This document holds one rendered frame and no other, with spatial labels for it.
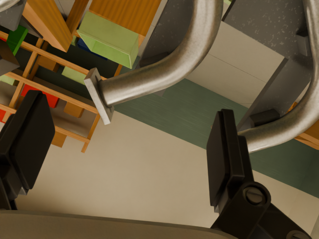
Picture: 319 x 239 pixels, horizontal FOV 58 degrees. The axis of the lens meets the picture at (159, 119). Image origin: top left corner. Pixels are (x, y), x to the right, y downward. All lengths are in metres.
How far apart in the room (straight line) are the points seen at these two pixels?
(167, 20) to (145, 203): 6.25
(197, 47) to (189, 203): 6.48
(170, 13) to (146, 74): 0.08
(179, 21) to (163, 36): 0.02
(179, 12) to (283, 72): 0.16
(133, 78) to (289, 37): 0.20
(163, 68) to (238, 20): 0.11
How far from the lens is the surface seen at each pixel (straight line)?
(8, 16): 0.37
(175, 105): 6.27
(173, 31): 0.34
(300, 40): 0.39
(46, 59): 5.73
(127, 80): 0.31
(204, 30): 0.30
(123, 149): 6.19
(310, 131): 4.68
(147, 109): 6.16
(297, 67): 0.41
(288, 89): 0.42
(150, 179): 6.39
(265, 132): 0.38
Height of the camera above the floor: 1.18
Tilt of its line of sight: 1 degrees down
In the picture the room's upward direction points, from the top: 157 degrees counter-clockwise
